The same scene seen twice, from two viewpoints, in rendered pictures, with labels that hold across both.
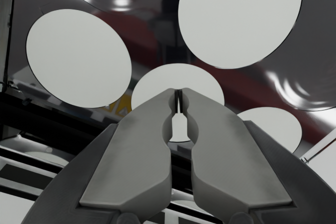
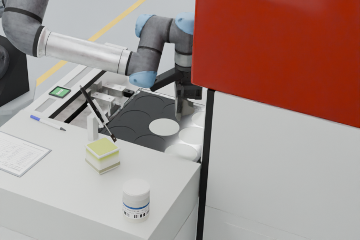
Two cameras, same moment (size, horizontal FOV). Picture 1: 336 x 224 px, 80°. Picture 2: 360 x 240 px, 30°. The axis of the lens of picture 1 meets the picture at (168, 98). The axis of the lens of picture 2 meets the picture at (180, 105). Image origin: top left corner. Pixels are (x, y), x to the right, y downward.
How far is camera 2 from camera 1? 208 cm
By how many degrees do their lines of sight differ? 62
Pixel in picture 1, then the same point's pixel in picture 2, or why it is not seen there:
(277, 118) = (195, 117)
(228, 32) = (169, 127)
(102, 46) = (174, 148)
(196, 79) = (183, 132)
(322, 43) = (171, 113)
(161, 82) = (185, 138)
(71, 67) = (181, 155)
